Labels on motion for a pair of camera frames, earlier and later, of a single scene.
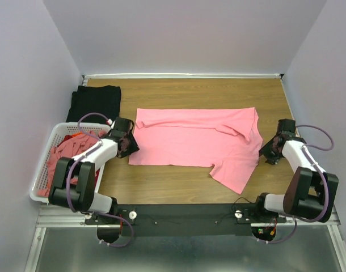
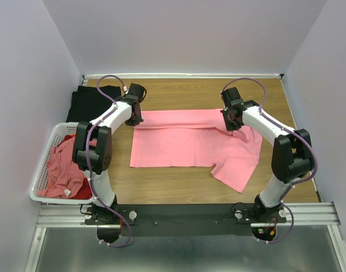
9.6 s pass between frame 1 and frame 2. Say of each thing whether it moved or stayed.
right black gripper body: moved
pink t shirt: stayed
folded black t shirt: stayed
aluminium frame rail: stayed
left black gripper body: moved
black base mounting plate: stayed
